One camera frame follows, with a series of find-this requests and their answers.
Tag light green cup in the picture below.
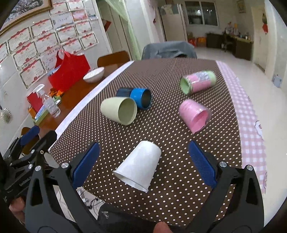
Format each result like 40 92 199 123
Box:
100 97 138 126

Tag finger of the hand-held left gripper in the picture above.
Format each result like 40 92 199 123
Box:
10 130 57 171
3 125 40 158

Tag dark trousers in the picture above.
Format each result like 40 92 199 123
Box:
97 203 186 233

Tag green and pink wrapped cup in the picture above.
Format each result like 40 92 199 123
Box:
180 70 217 95

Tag floor cables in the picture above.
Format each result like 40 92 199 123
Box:
76 188 106 210

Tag wooden table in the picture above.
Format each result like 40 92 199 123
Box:
34 65 130 135

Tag clear spray bottle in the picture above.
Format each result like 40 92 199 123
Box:
32 85 61 118

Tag office chair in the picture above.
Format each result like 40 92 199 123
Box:
221 31 234 52

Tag silver wall ornament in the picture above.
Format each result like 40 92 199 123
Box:
0 106 11 123

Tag red bag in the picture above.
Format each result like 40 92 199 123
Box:
48 50 91 93

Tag group of wall certificates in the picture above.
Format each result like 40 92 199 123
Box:
0 0 99 89

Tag green box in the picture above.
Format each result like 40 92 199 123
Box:
28 105 51 125

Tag red box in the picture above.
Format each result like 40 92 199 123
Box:
27 92 44 112

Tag white paper cup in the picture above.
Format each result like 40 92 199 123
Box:
112 140 162 192

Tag framed picture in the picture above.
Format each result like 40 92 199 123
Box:
0 0 54 36

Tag red door decoration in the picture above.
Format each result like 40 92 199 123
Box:
262 13 269 34

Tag person's right hand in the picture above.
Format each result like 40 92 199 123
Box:
153 222 171 233

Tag brown polka dot tablecloth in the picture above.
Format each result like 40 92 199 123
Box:
48 58 244 227

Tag window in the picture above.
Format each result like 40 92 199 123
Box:
185 1 218 26

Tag dark desk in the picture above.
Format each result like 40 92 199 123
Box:
206 32 254 61

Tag orange boxes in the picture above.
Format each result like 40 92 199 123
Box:
188 37 206 47

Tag pink checkered tablecloth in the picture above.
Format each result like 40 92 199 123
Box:
215 60 268 202

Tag dark blue cup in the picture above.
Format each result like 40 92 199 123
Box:
116 88 133 98

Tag wooden chair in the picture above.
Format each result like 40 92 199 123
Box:
97 51 130 68

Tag white bowl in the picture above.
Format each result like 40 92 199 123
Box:
83 67 105 83

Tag grey jacket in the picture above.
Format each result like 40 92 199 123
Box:
142 41 197 60

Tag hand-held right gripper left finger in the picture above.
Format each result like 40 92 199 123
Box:
24 142 103 233

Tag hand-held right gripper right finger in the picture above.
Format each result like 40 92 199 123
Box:
186 140 265 233

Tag person's left hand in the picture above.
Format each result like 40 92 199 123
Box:
9 198 26 225

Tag blue container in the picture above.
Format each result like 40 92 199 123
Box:
272 75 283 88

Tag white cabinet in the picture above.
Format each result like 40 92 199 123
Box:
160 4 187 42

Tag light green curtain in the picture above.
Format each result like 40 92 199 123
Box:
105 0 142 61

